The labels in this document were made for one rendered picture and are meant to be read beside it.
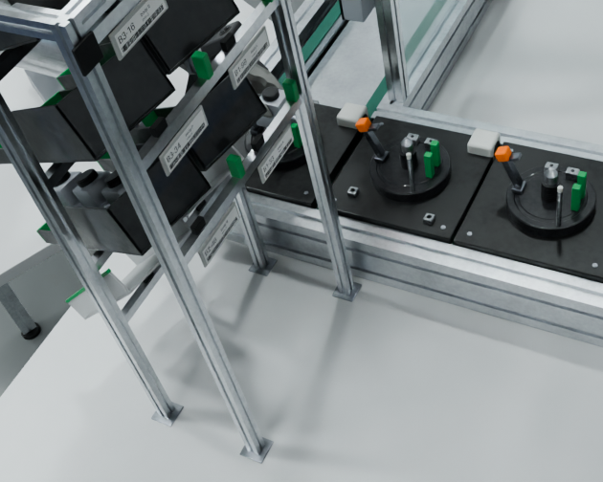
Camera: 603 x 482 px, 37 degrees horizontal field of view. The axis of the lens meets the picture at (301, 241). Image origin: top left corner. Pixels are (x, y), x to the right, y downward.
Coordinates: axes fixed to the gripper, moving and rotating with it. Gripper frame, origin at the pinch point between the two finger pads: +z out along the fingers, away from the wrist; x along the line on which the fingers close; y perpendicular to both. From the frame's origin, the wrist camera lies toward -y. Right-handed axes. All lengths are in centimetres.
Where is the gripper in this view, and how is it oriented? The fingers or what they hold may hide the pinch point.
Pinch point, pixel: (275, 100)
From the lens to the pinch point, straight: 162.2
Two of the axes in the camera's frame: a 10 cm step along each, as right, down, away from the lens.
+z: 8.2, 5.7, 0.7
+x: -4.6, 7.2, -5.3
